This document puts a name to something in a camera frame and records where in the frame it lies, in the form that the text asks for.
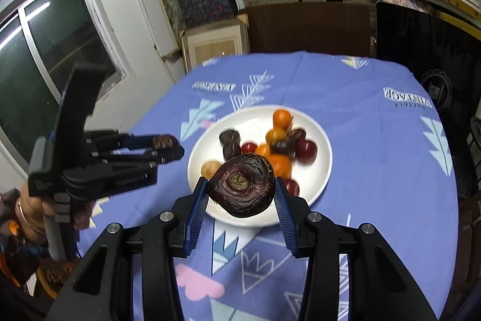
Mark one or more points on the white round plate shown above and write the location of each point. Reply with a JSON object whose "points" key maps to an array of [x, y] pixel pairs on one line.
{"points": [[319, 170]]}

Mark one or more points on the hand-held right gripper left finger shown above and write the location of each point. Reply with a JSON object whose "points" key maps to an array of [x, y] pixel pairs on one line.
{"points": [[197, 215]]}

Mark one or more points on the small red plum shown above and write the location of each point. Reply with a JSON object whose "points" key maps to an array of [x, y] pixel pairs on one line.
{"points": [[248, 147], [291, 186], [305, 150]]}

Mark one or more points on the person's patterned clothing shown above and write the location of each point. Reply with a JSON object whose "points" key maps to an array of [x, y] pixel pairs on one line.
{"points": [[22, 261]]}

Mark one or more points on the blue printed tablecloth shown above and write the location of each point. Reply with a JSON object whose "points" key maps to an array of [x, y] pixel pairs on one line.
{"points": [[375, 155]]}

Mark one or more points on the small orange tangerine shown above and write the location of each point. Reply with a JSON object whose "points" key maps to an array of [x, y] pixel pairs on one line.
{"points": [[281, 163], [211, 168], [275, 136], [282, 118], [263, 150]]}

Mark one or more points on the white framed window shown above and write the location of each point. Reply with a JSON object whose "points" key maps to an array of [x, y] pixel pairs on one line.
{"points": [[22, 88]]}

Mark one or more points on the person's left forearm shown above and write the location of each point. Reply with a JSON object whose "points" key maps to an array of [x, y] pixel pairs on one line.
{"points": [[15, 219]]}

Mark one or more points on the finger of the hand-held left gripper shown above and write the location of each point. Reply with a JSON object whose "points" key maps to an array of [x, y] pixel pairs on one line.
{"points": [[165, 155], [124, 140]]}

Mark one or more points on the white cabinet with wood panel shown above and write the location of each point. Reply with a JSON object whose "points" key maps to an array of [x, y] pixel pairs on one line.
{"points": [[210, 46]]}

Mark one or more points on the person's left hand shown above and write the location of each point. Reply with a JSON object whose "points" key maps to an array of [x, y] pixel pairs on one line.
{"points": [[80, 215]]}

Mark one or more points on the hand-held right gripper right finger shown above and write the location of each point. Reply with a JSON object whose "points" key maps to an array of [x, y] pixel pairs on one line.
{"points": [[283, 219]]}

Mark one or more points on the small dark water chestnut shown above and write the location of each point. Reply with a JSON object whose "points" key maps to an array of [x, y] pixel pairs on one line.
{"points": [[229, 136], [231, 150], [297, 135], [162, 141], [280, 146]]}

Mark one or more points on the brown cardboard sheet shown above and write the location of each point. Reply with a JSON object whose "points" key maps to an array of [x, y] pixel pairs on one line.
{"points": [[312, 27]]}

